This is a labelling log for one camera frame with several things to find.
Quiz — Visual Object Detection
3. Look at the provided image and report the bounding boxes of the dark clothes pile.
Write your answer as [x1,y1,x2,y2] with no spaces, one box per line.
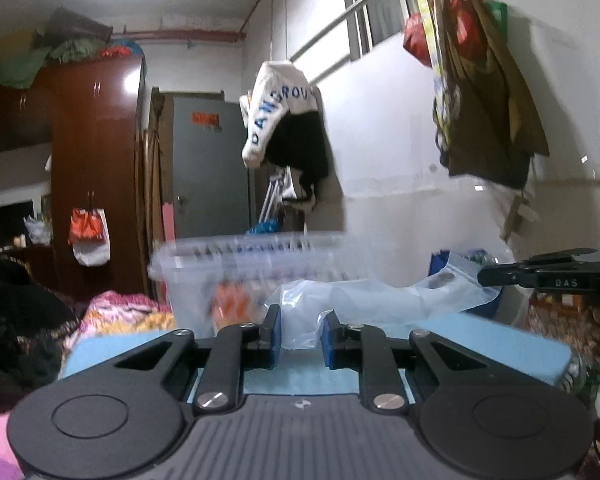
[0,255,81,401]

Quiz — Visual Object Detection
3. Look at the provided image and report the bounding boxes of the grey door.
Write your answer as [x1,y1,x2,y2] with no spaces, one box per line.
[157,91,256,241]

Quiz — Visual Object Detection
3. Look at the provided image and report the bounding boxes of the blue plastic bag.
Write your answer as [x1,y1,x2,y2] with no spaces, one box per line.
[245,217,281,236]

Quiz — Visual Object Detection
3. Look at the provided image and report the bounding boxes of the black television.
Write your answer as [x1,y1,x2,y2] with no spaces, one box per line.
[0,199,36,221]

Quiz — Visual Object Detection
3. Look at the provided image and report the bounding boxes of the orange pill bottle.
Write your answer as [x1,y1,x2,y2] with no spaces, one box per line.
[211,280,253,324]

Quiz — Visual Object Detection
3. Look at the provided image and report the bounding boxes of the brown wooden wardrobe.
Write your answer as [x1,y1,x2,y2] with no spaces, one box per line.
[0,55,149,306]

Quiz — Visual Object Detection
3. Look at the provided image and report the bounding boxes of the wooden planks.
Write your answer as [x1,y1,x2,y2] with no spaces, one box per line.
[140,87,164,261]

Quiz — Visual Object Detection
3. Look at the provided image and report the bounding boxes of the orange white hanging bag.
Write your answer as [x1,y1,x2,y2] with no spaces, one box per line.
[67,207,112,267]

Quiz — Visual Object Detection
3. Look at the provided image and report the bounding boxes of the green cloth bundle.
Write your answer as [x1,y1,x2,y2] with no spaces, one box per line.
[0,35,146,89]

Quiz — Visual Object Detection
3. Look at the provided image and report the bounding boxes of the clear plastic storage bin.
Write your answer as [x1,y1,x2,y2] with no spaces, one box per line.
[149,232,396,341]

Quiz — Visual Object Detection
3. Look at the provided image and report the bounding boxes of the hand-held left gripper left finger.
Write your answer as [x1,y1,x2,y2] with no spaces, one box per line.
[70,305,283,415]

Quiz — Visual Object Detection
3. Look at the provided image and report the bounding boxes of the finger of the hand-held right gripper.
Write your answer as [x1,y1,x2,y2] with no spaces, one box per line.
[522,248,600,267]
[478,262,539,289]

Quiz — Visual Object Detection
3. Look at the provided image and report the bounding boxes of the pink floral blanket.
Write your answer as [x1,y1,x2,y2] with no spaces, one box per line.
[77,290,177,347]

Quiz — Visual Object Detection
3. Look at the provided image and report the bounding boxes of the hanging bags and clothes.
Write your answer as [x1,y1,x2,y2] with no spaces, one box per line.
[432,0,551,191]

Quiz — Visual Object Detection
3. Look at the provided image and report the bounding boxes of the white folding rack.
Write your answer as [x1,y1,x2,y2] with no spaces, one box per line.
[257,170,289,231]

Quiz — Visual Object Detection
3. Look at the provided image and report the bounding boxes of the clear plastic bag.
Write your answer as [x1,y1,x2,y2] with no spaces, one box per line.
[275,252,503,351]

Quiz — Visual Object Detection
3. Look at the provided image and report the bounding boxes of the red ceiling pipe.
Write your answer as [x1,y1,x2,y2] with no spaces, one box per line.
[110,0,288,44]

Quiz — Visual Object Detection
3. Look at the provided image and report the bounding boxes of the white black hanging garment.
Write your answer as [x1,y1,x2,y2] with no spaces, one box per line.
[240,60,331,206]

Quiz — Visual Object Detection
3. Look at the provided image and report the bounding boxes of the barred window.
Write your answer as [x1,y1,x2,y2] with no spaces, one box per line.
[342,0,461,61]

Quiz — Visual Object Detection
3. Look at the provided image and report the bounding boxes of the red hanging bag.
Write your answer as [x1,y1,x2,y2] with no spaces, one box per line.
[402,0,488,68]

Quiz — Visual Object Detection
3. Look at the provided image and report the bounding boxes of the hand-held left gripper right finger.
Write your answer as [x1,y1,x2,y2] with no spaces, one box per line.
[321,310,536,415]

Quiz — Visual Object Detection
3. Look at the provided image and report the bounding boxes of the white plastic bag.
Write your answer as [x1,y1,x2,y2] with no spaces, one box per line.
[24,215,53,246]

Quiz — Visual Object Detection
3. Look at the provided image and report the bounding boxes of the colourful patterned blanket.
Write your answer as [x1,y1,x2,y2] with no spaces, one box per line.
[525,290,600,361]

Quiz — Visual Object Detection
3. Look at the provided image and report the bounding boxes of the yellow striped strap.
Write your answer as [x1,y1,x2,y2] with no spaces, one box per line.
[410,0,452,151]

